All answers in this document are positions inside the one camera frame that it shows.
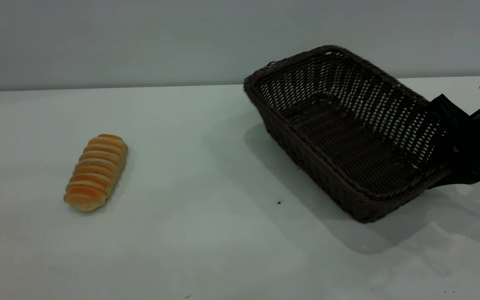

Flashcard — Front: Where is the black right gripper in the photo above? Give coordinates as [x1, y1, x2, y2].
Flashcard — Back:
[429, 94, 480, 189]

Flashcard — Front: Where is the dark brown woven basket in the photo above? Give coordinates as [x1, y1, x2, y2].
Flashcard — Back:
[243, 45, 453, 223]

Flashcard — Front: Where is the striped orange bread roll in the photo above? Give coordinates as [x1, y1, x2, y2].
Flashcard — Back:
[64, 134, 129, 213]

